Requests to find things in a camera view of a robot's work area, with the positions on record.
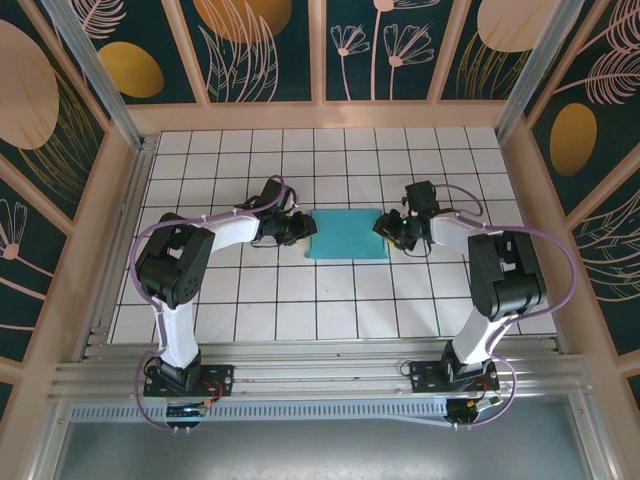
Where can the aluminium corner post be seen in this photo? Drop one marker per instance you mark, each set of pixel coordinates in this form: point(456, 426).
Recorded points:
point(95, 75)
point(540, 65)

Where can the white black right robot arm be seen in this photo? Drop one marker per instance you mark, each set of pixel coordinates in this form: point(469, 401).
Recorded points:
point(475, 340)

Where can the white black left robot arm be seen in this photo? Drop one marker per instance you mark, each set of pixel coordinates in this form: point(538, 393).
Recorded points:
point(177, 335)

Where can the aluminium rail frame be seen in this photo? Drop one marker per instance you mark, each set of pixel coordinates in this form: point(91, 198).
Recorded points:
point(320, 372)

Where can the grey metal sheet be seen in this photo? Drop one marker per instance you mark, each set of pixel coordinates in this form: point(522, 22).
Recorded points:
point(320, 450)

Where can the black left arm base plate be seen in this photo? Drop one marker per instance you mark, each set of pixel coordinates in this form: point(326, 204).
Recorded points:
point(220, 375)

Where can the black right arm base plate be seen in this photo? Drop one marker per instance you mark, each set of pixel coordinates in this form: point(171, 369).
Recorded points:
point(425, 375)

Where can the teal and white paper box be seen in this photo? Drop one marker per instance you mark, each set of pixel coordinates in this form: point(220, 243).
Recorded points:
point(347, 235)

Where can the aluminium side rail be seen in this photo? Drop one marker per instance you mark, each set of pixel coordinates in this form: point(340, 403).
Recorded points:
point(117, 240)

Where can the black controller board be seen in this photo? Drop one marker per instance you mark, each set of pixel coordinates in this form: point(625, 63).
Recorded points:
point(185, 412)
point(470, 410)

